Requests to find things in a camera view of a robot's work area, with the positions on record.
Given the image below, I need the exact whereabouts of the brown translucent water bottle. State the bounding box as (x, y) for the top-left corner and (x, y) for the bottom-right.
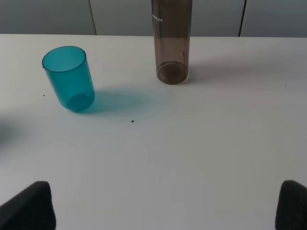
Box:
(151, 0), (193, 85)

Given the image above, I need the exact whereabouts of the teal translucent plastic cup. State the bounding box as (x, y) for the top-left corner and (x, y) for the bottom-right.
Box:
(42, 46), (95, 112)

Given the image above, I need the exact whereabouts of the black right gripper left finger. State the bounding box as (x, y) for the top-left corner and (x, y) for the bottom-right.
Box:
(0, 181), (57, 230)

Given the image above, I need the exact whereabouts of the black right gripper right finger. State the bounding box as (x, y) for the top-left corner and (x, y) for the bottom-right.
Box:
(275, 180), (307, 230)

